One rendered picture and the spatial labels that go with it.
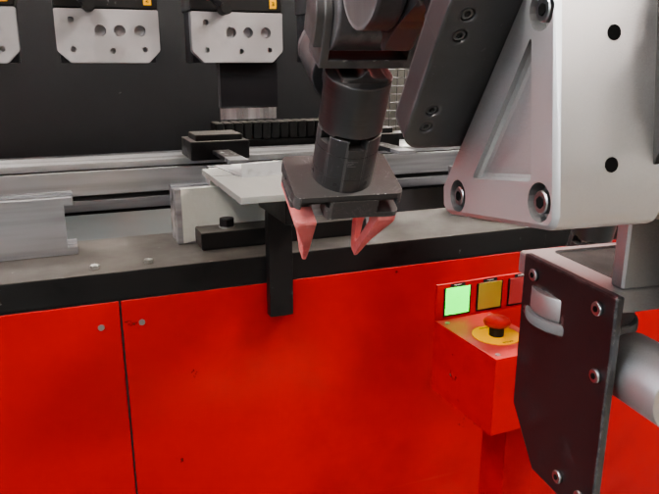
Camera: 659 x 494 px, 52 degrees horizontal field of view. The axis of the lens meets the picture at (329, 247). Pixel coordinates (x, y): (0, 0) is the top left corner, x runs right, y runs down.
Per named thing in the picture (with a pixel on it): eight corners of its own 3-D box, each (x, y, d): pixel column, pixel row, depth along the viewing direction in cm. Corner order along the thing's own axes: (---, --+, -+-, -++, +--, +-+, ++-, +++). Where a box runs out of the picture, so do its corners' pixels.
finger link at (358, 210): (300, 232, 71) (310, 159, 65) (364, 227, 73) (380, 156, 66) (315, 277, 66) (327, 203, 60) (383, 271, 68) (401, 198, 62)
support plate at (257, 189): (240, 205, 91) (240, 197, 91) (202, 174, 115) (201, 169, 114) (361, 195, 97) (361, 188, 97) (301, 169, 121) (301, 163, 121)
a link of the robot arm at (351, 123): (336, 77, 52) (404, 77, 54) (316, 38, 57) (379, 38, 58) (326, 152, 57) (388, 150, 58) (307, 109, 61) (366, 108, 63)
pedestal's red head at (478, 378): (490, 436, 96) (498, 319, 91) (430, 388, 110) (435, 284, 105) (596, 408, 104) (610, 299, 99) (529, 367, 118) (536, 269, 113)
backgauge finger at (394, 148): (380, 162, 132) (380, 136, 131) (330, 146, 155) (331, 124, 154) (433, 159, 136) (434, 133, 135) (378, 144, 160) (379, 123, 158)
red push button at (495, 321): (492, 346, 99) (494, 323, 98) (477, 336, 102) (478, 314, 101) (515, 341, 100) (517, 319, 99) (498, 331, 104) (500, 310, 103)
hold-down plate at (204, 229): (201, 251, 111) (200, 233, 110) (195, 242, 116) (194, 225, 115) (366, 233, 122) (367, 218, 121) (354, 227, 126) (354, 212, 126)
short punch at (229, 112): (222, 120, 114) (219, 63, 112) (219, 120, 116) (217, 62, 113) (278, 119, 118) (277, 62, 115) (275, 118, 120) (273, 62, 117)
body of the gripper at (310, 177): (279, 172, 64) (285, 104, 60) (379, 168, 67) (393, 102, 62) (293, 215, 60) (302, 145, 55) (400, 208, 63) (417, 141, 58)
